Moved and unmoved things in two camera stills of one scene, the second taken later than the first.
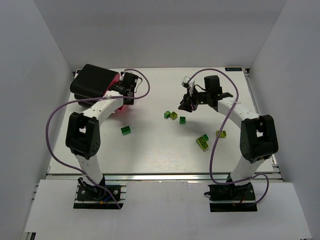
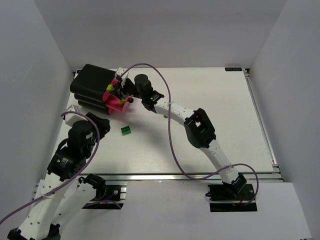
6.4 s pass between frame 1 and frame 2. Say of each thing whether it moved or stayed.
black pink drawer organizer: stayed
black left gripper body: moved
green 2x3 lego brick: stayed
